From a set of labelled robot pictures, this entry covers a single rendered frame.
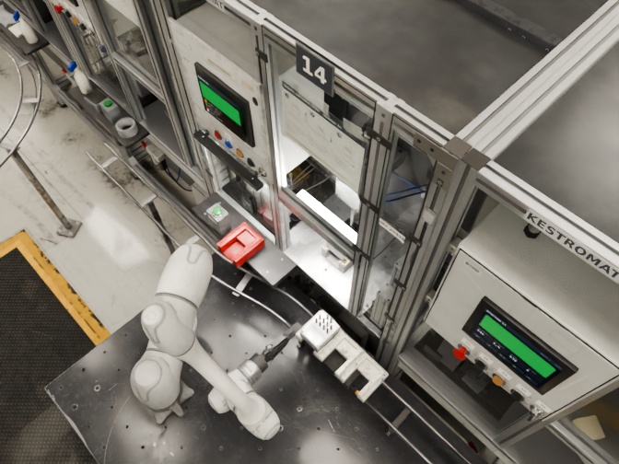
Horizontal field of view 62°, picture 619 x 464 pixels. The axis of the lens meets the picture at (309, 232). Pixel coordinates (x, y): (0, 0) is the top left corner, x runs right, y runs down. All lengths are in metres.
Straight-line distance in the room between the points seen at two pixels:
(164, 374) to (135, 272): 1.40
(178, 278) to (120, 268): 1.88
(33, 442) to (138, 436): 1.01
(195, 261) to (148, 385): 0.63
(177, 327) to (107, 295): 1.86
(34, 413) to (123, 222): 1.23
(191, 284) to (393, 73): 0.81
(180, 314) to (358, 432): 0.98
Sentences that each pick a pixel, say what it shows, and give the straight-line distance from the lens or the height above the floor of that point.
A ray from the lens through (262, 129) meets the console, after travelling 1.62.
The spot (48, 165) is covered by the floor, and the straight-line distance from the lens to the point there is 4.09.
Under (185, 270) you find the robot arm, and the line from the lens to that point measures 1.56.
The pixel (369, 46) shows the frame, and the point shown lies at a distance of 1.32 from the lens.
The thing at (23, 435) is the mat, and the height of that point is 0.01.
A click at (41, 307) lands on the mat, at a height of 0.01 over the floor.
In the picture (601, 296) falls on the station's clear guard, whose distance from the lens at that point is 1.17.
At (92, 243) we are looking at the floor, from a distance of 3.57.
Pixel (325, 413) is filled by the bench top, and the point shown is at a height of 0.68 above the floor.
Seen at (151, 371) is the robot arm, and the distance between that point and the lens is 2.05.
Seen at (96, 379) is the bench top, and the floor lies 0.68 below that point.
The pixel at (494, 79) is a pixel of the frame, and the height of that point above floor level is 2.01.
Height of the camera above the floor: 2.83
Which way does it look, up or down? 58 degrees down
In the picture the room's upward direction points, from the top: 1 degrees counter-clockwise
